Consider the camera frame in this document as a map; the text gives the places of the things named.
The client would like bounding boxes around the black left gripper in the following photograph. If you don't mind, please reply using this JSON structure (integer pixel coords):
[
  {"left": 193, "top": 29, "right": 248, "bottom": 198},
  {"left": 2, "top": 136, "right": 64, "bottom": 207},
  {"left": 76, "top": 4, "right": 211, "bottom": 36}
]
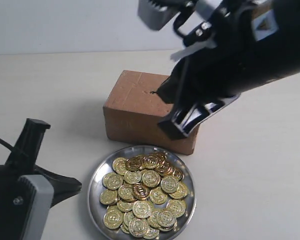
[{"left": 0, "top": 118, "right": 82, "bottom": 240}]

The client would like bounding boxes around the gold coin left side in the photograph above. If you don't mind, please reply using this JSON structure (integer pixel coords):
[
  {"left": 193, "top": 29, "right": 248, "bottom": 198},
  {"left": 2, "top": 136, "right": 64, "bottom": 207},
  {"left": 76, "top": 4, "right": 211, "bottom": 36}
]
[{"left": 102, "top": 172, "right": 124, "bottom": 190}]

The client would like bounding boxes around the gold coin rear left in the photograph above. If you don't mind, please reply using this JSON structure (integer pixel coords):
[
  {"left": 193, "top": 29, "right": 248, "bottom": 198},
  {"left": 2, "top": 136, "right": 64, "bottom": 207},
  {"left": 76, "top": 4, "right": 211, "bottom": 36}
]
[{"left": 112, "top": 157, "right": 128, "bottom": 176}]

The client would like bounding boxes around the gold coin centre top pile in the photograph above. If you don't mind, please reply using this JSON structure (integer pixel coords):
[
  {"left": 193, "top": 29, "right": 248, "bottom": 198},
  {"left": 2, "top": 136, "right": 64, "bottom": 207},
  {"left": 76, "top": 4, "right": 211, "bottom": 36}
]
[{"left": 142, "top": 170, "right": 161, "bottom": 188}]

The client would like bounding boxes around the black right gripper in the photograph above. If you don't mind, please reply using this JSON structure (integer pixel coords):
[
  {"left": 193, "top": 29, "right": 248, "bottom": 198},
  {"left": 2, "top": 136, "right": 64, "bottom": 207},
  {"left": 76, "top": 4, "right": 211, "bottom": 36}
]
[{"left": 156, "top": 0, "right": 265, "bottom": 140}]

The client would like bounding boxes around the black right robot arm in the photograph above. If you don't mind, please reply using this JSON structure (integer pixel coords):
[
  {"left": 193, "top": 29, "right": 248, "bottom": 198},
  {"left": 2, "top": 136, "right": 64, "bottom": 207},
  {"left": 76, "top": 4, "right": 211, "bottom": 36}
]
[{"left": 157, "top": 0, "right": 300, "bottom": 140}]

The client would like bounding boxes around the gold coin right side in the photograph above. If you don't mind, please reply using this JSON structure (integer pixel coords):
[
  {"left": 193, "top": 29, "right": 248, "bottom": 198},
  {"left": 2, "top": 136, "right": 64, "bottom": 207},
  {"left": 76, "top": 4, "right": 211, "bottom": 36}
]
[{"left": 160, "top": 175, "right": 179, "bottom": 194}]

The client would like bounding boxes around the round steel plate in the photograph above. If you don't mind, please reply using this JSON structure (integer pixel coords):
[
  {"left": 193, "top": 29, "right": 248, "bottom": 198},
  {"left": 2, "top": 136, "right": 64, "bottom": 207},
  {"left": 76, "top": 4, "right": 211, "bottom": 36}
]
[{"left": 87, "top": 145, "right": 197, "bottom": 240}]

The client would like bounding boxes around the brown cardboard slotted box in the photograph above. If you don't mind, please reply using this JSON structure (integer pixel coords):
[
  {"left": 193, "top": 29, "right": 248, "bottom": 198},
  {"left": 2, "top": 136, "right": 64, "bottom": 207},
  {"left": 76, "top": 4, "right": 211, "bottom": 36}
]
[{"left": 103, "top": 70, "right": 199, "bottom": 155}]

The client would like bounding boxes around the gold coin front left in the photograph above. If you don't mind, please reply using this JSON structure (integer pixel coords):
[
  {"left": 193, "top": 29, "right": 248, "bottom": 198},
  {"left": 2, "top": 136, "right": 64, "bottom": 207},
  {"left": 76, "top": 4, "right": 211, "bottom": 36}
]
[{"left": 103, "top": 209, "right": 124, "bottom": 230}]

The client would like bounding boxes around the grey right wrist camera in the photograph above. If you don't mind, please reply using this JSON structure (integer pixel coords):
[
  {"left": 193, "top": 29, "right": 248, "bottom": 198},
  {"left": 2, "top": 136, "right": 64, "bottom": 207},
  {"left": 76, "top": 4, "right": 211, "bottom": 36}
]
[{"left": 137, "top": 0, "right": 180, "bottom": 31}]

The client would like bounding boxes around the gold coin front right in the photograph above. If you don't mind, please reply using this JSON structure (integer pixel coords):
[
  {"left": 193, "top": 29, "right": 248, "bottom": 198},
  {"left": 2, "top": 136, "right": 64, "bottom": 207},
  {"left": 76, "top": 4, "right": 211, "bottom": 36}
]
[{"left": 156, "top": 208, "right": 177, "bottom": 228}]

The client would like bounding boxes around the gold coin front centre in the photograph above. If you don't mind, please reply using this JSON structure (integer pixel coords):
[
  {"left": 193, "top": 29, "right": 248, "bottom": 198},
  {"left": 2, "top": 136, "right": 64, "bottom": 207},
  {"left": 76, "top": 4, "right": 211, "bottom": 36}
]
[{"left": 128, "top": 217, "right": 149, "bottom": 238}]

